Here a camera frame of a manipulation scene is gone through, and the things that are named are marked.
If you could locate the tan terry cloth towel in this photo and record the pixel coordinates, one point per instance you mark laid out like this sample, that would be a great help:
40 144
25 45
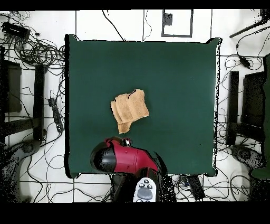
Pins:
130 107

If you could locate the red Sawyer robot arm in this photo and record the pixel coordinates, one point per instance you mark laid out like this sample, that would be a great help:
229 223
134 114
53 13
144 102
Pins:
126 158

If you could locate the dark green table cloth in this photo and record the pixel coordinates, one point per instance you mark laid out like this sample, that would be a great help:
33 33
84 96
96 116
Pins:
179 84

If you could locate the dark grey square plate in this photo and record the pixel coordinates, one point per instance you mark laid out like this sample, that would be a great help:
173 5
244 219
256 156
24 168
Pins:
168 19

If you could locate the black office chair base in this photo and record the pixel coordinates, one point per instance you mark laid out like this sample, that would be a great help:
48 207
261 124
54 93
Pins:
245 155
27 148

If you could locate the black box case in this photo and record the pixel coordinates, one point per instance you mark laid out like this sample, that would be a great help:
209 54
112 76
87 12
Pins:
253 99
12 88

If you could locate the black power adapter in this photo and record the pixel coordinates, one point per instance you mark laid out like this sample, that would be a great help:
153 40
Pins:
245 62

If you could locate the green cloth sheet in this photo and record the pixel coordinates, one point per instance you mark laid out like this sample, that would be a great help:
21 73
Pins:
267 105

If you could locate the black tripod leg rod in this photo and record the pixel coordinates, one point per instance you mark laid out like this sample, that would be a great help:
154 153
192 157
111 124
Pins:
242 30

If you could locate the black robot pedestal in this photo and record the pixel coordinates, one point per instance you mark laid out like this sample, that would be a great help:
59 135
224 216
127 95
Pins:
120 188

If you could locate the black metal stand frame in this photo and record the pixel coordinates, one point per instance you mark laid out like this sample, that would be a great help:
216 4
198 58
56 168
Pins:
39 101
233 105

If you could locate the black network switch box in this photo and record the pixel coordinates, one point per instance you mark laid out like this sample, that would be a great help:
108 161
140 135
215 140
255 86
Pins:
15 30

